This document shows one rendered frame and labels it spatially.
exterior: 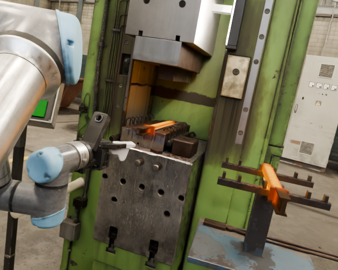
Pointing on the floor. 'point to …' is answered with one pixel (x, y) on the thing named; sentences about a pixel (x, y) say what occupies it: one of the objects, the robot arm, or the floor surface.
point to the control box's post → (17, 156)
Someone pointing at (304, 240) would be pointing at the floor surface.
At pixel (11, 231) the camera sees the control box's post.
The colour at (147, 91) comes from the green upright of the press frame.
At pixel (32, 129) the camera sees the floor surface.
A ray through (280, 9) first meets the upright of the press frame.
